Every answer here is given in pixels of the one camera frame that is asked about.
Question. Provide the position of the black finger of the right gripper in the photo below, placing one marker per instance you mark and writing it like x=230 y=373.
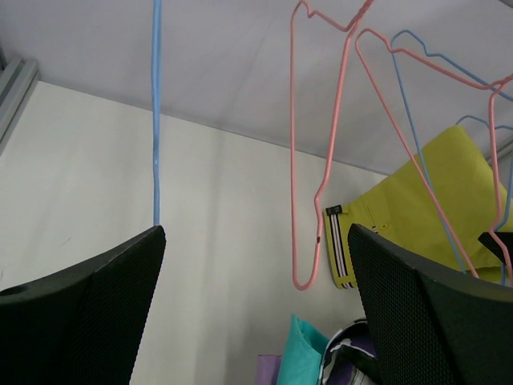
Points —
x=490 y=243

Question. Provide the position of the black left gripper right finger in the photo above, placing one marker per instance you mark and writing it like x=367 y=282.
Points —
x=430 y=324

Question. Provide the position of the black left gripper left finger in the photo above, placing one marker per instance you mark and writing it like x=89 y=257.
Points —
x=83 y=324

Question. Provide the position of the purple grey camouflage trousers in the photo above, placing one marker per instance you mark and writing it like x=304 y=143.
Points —
x=350 y=357

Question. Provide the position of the teal trousers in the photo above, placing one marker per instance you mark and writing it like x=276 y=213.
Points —
x=303 y=354

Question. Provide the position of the lilac purple trousers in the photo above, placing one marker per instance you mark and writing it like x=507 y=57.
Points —
x=267 y=369

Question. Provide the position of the light blue wire hanger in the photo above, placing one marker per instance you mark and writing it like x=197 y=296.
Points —
x=156 y=105

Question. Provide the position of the blue hanger under olive trousers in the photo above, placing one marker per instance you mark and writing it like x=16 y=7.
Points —
x=504 y=152

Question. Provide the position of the olive yellow trousers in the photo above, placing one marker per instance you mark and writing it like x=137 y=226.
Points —
x=400 y=210

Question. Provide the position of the left aluminium frame posts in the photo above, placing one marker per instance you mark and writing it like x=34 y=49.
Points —
x=18 y=80

